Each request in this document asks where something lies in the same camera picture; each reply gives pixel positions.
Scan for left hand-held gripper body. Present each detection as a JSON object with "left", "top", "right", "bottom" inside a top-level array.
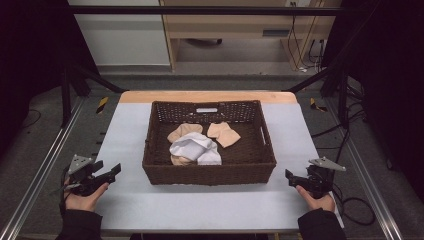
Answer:
[{"left": 64, "top": 153, "right": 112, "bottom": 197}]

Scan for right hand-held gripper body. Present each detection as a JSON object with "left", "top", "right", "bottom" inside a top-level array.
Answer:
[{"left": 297, "top": 157, "right": 347, "bottom": 200}]

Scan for brown wicker basket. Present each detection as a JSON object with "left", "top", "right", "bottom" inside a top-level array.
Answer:
[{"left": 142, "top": 99, "right": 278, "bottom": 186}]

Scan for beige sock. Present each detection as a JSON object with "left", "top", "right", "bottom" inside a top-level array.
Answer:
[
  {"left": 166, "top": 123, "right": 204, "bottom": 167},
  {"left": 206, "top": 121, "right": 242, "bottom": 149}
]

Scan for white sock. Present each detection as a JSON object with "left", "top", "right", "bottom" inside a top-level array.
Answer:
[{"left": 169, "top": 131, "right": 223, "bottom": 166}]

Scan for person's left hand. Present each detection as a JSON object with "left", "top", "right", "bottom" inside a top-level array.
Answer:
[{"left": 64, "top": 181, "right": 111, "bottom": 213}]

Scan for person's right hand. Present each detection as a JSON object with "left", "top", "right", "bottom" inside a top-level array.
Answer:
[{"left": 295, "top": 185, "right": 336, "bottom": 214}]

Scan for yellow black hazard tape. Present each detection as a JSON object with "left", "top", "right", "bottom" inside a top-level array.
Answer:
[
  {"left": 309, "top": 97, "right": 328, "bottom": 113},
  {"left": 95, "top": 96, "right": 110, "bottom": 115}
]

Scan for white table mat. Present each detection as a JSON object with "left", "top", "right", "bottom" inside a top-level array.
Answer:
[{"left": 94, "top": 102, "right": 345, "bottom": 233}]

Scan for white cabinet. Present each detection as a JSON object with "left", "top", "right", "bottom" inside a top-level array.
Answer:
[{"left": 67, "top": 0, "right": 171, "bottom": 67}]

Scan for black curtain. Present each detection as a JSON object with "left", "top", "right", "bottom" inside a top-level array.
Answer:
[
  {"left": 321, "top": 0, "right": 424, "bottom": 196},
  {"left": 0, "top": 0, "right": 101, "bottom": 161}
]

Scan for light wooden desk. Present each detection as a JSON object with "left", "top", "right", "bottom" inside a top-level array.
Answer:
[{"left": 159, "top": 0, "right": 342, "bottom": 72}]

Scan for black metal crossbar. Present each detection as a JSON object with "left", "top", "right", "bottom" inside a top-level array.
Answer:
[{"left": 68, "top": 4, "right": 346, "bottom": 17}]

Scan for aluminium floor rail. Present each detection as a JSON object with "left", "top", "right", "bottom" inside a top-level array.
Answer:
[
  {"left": 0, "top": 95, "right": 86, "bottom": 240},
  {"left": 323, "top": 98, "right": 405, "bottom": 240}
]

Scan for black floor cables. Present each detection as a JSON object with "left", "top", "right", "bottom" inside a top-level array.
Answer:
[{"left": 311, "top": 99, "right": 369, "bottom": 158}]

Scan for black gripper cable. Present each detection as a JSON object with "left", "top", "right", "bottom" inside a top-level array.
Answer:
[{"left": 330, "top": 183, "right": 377, "bottom": 227}]

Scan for black metal frame strut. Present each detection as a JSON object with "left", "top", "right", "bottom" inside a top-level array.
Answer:
[
  {"left": 283, "top": 64, "right": 350, "bottom": 130},
  {"left": 60, "top": 62, "right": 127, "bottom": 128}
]

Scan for black hanging cables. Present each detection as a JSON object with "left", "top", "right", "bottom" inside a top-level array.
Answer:
[{"left": 287, "top": 1, "right": 327, "bottom": 73}]

